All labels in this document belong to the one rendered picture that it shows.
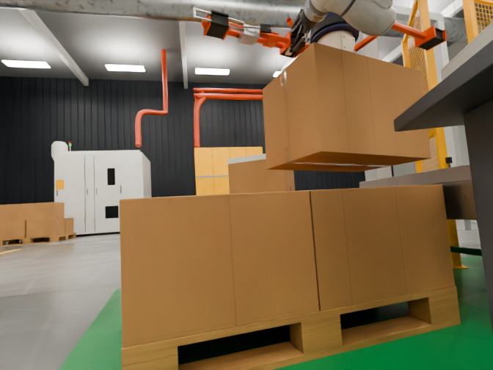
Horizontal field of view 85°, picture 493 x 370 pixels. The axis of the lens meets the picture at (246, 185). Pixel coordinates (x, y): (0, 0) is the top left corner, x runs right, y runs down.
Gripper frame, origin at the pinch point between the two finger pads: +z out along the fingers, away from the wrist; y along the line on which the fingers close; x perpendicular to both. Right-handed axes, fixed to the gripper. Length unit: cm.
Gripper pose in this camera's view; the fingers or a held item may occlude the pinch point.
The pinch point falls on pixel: (290, 45)
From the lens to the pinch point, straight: 134.9
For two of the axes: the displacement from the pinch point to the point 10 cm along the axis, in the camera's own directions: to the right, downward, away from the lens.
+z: -2.7, 1.0, 9.6
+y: 0.6, 9.9, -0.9
